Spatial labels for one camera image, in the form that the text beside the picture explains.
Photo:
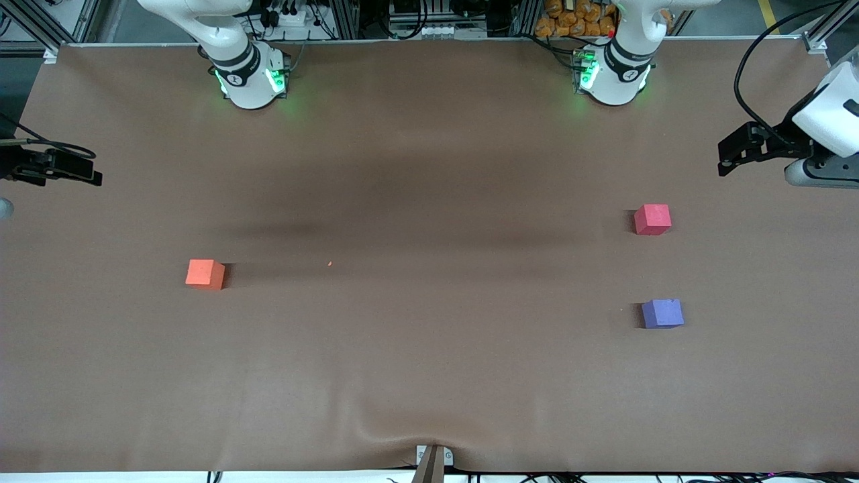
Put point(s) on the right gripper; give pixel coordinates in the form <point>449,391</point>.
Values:
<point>12,163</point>

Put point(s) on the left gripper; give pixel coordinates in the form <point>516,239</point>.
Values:
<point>782,140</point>

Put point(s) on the orange foam block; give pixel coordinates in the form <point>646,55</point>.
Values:
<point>205,274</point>

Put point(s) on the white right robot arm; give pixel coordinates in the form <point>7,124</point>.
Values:
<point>235,60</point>

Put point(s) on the red foam block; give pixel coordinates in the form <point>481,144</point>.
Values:
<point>652,219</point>

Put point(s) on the purple foam block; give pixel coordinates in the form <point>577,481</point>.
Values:
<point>663,313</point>

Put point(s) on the white power strip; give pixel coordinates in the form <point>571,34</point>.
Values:
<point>290,17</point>

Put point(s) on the white connector block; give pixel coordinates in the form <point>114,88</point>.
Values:
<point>441,31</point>

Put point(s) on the brown table cover sheet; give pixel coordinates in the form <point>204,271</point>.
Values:
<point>429,369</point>

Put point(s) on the aluminium frame beam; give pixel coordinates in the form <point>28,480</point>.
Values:
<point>40,27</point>
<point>829,27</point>

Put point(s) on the metal bracket with brown post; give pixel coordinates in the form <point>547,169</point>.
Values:
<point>433,459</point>

